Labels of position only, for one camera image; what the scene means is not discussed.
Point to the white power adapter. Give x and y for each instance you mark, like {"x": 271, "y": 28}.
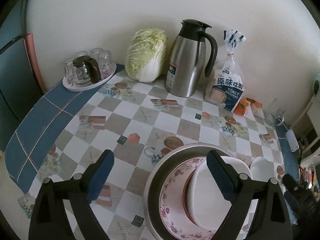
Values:
{"x": 292, "y": 140}

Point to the large stainless steel basin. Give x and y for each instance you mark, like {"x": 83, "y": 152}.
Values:
{"x": 155, "y": 180}

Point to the white square bowl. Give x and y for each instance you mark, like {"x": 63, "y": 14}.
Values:
{"x": 205, "y": 200}

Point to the tall clear drinking glass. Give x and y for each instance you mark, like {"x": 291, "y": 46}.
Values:
{"x": 271, "y": 110}

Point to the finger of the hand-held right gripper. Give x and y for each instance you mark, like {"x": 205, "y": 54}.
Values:
{"x": 291, "y": 201}
{"x": 290, "y": 181}

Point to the napa cabbage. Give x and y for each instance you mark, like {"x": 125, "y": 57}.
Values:
{"x": 145, "y": 55}

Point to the pink board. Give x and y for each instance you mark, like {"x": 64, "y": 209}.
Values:
{"x": 33, "y": 60}

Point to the blue cabinet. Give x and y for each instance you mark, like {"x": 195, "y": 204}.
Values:
{"x": 15, "y": 80}

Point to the small white bowl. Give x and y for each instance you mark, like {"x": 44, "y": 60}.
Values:
{"x": 261, "y": 167}

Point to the clear wine glass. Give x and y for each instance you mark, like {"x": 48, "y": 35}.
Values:
{"x": 279, "y": 118}

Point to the bag of toast bread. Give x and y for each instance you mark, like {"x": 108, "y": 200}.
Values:
{"x": 227, "y": 85}

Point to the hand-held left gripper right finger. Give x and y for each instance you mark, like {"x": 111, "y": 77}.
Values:
{"x": 220, "y": 177}

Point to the stainless steel thermos jug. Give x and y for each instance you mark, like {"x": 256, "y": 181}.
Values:
{"x": 185, "y": 65}

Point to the round pink floral plate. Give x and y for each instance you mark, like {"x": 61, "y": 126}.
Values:
{"x": 172, "y": 192}

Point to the white oval tray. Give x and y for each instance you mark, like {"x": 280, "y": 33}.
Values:
{"x": 107, "y": 76}

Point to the glass pitcher with dark lid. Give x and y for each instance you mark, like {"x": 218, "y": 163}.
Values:
{"x": 86, "y": 70}

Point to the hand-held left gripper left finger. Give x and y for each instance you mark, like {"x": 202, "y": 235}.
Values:
{"x": 100, "y": 177}

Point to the red fruit print bowl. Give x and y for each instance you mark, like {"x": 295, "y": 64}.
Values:
{"x": 185, "y": 192}

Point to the upturned clear glass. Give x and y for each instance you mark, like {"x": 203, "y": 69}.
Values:
{"x": 106, "y": 61}
{"x": 81, "y": 54}
{"x": 96, "y": 52}
{"x": 67, "y": 67}

